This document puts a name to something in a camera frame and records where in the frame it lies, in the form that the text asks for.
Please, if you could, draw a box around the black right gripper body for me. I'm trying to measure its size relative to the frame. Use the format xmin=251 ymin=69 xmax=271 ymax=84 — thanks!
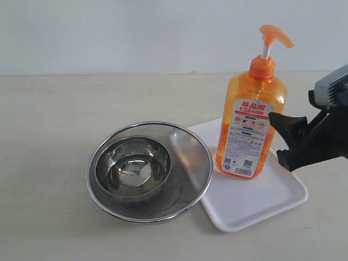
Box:
xmin=276 ymin=107 xmax=347 ymax=172

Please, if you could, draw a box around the orange pump soap bottle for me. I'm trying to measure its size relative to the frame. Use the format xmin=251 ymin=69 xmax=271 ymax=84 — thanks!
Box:
xmin=215 ymin=24 xmax=294 ymax=179

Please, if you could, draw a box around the small stainless steel bowl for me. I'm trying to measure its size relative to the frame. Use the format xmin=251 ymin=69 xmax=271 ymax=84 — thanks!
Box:
xmin=95 ymin=135 xmax=172 ymax=203

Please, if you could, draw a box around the white rectangular plastic tray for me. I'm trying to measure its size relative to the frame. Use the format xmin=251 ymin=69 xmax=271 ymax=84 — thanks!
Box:
xmin=170 ymin=117 xmax=309 ymax=233

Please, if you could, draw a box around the steel mesh colander basket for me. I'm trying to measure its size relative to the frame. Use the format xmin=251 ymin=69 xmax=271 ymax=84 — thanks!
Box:
xmin=86 ymin=121 xmax=214 ymax=225

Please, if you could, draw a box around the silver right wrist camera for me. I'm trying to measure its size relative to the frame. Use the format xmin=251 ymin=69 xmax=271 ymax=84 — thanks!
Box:
xmin=308 ymin=64 xmax=347 ymax=108

